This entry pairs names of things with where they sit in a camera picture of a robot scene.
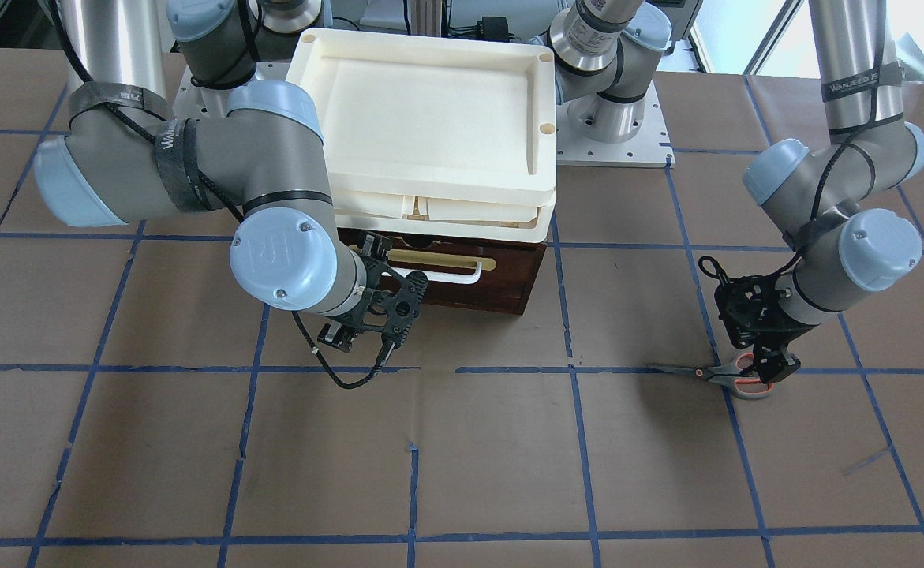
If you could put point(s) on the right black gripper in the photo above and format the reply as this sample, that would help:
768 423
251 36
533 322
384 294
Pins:
372 249

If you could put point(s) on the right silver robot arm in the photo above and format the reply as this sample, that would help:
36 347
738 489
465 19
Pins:
128 158

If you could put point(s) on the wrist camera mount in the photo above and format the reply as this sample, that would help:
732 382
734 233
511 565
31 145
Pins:
743 303
341 331

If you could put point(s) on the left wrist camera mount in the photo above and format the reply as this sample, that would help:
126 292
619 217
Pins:
743 303

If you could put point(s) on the cream plastic tray cabinet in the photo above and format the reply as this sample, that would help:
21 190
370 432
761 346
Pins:
442 137

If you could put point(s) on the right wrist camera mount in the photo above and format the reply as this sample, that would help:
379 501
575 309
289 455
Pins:
341 331

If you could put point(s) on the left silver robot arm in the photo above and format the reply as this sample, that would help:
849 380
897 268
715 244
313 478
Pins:
606 53

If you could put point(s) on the orange grey handled scissors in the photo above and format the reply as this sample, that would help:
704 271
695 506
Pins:
730 375

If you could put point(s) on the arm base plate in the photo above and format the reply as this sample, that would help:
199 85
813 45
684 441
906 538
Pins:
192 101
593 131

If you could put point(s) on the brown paper table cover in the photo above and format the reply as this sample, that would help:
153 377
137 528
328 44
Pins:
152 414

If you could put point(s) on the dark wooden drawer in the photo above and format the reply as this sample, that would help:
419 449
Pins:
485 275

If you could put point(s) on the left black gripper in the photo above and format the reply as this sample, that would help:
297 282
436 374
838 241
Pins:
777 356

